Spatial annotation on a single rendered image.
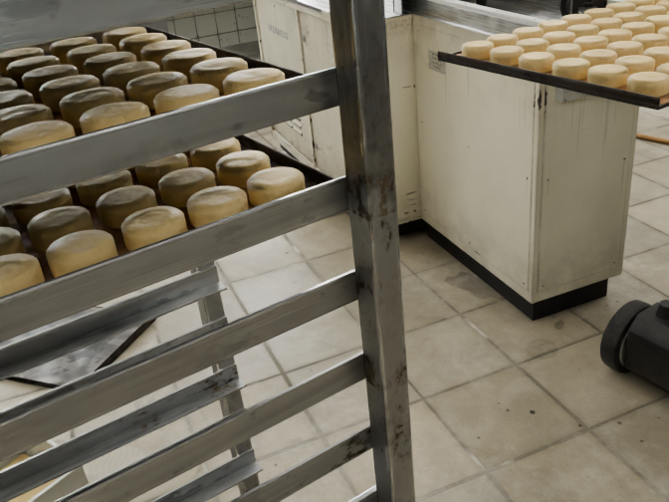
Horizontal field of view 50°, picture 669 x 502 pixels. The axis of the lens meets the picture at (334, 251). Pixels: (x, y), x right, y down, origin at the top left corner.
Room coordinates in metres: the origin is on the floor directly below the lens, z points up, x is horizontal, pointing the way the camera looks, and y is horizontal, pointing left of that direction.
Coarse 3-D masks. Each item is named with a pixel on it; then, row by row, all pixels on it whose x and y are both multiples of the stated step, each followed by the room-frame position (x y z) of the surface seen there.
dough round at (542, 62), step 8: (528, 56) 1.03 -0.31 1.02; (536, 56) 1.02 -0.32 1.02; (544, 56) 1.02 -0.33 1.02; (552, 56) 1.01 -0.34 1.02; (520, 64) 1.02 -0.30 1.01; (528, 64) 1.01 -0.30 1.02; (536, 64) 1.00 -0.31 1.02; (544, 64) 1.00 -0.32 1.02; (552, 64) 1.01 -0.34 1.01; (544, 72) 1.00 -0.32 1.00
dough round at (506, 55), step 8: (496, 48) 1.09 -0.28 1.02; (504, 48) 1.09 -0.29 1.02; (512, 48) 1.08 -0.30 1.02; (520, 48) 1.08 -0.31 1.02; (496, 56) 1.07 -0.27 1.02; (504, 56) 1.06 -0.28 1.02; (512, 56) 1.06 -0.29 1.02; (520, 56) 1.06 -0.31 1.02; (504, 64) 1.06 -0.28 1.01; (512, 64) 1.06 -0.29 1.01
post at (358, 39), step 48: (336, 0) 0.54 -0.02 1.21; (336, 48) 0.54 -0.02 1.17; (384, 48) 0.54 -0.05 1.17; (384, 96) 0.53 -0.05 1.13; (384, 144) 0.53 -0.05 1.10; (384, 192) 0.53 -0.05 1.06; (384, 240) 0.53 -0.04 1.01; (384, 288) 0.53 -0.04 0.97; (384, 336) 0.53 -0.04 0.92; (384, 384) 0.52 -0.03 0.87; (384, 432) 0.53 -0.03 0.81; (384, 480) 0.53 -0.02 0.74
